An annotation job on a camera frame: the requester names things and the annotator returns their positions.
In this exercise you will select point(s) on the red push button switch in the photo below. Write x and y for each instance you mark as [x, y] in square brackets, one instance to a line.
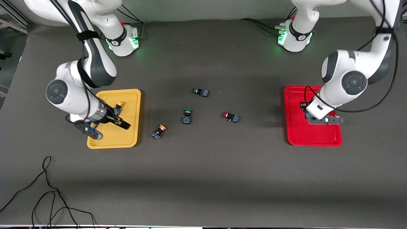
[308, 114]
[233, 118]

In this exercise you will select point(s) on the yellow push button switch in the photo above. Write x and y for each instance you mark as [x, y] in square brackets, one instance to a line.
[157, 133]
[118, 106]

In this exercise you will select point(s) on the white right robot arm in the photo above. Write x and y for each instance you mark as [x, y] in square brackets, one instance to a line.
[66, 92]

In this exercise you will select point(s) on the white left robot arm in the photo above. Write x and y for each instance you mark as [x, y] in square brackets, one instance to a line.
[346, 63]

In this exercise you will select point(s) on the yellow plastic tray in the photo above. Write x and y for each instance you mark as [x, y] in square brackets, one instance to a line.
[127, 138]

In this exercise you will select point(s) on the red plastic tray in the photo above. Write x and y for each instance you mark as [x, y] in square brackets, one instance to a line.
[305, 133]

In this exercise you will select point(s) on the green push button switch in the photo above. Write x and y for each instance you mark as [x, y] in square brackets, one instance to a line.
[187, 119]
[203, 93]

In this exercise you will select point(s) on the aluminium frame rail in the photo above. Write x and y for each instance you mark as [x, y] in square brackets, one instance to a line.
[14, 27]

